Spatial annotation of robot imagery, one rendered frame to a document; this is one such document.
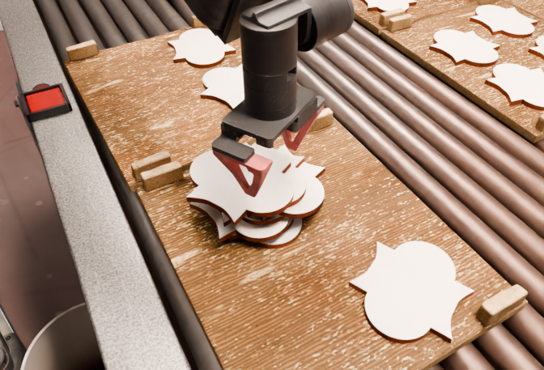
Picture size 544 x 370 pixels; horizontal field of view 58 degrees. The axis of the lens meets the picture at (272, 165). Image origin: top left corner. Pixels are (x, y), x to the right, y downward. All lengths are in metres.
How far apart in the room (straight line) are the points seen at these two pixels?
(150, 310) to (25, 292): 1.30
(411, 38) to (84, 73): 0.67
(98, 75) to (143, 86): 0.10
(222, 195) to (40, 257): 1.42
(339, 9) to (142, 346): 0.43
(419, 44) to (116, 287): 0.77
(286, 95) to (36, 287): 1.51
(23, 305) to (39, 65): 0.98
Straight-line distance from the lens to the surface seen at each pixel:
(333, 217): 0.68
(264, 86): 0.50
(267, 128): 0.51
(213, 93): 0.89
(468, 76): 1.02
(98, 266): 0.69
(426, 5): 1.27
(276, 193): 0.61
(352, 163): 0.76
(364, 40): 1.13
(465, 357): 0.62
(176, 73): 0.97
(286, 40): 0.48
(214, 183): 0.63
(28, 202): 2.20
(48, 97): 0.99
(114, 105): 0.91
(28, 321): 1.84
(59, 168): 0.84
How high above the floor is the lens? 1.45
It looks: 43 degrees down
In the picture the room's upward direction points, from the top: straight up
